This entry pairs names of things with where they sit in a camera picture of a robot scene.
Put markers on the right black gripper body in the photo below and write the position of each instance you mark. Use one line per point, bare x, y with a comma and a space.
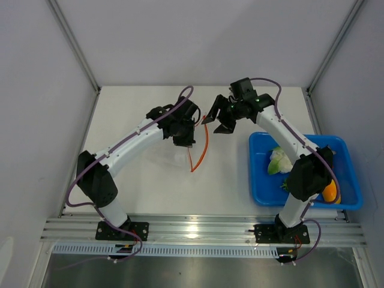
233, 110

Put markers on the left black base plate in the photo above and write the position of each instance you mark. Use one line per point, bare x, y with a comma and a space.
105, 233

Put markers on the aluminium frame post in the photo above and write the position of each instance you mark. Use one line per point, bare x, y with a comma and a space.
73, 43
336, 43

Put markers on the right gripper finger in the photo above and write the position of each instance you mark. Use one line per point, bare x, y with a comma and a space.
227, 123
219, 104

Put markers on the left aluminium frame post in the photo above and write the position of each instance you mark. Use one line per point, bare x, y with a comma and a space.
73, 43

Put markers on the white toy cauliflower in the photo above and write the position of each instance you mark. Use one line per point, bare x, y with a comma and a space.
279, 162

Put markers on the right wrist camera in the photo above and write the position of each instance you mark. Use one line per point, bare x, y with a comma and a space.
243, 89

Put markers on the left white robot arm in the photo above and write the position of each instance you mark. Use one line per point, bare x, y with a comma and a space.
95, 172

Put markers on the clear zip bag orange zipper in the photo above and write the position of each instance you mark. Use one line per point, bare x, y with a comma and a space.
188, 158

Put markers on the aluminium mounting rail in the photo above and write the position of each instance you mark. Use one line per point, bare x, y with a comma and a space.
201, 230

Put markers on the green toy grapes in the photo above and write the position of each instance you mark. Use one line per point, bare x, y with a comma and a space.
284, 185

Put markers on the blue plastic tray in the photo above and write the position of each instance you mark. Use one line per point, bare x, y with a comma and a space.
266, 189

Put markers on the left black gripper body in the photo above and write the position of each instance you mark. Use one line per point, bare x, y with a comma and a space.
185, 137

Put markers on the right aluminium frame post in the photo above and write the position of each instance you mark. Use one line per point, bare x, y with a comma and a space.
336, 43

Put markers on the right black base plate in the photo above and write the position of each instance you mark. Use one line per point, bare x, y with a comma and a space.
267, 234

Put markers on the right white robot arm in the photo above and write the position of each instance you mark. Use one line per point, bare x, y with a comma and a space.
312, 166

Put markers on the white slotted cable duct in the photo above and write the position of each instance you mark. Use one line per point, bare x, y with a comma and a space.
167, 250

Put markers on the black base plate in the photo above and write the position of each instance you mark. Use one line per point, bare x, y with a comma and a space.
105, 233
267, 234

